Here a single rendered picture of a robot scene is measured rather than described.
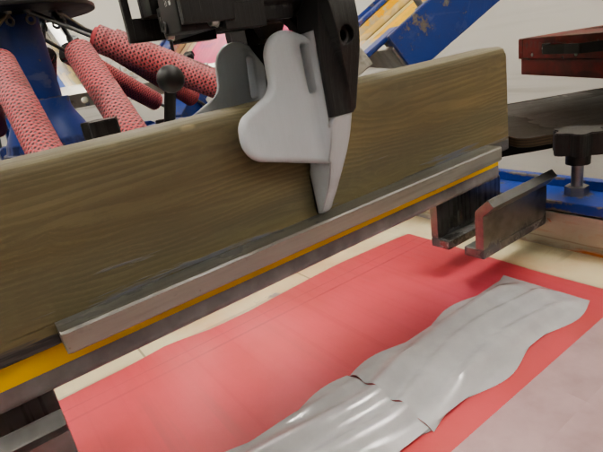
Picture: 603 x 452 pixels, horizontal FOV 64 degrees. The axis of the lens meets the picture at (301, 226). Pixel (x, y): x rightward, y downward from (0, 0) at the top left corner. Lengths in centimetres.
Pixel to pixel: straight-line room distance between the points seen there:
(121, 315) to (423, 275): 30
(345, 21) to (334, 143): 6
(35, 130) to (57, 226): 56
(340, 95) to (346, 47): 2
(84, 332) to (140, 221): 5
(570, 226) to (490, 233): 9
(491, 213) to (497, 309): 8
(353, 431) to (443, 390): 6
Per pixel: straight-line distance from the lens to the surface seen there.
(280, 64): 23
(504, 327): 37
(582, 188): 50
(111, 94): 83
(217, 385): 35
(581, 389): 33
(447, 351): 34
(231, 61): 28
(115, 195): 22
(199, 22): 21
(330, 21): 23
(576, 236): 49
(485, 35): 260
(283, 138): 23
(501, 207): 43
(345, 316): 40
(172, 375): 38
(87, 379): 41
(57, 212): 21
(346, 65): 23
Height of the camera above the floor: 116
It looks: 20 degrees down
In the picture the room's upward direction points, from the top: 9 degrees counter-clockwise
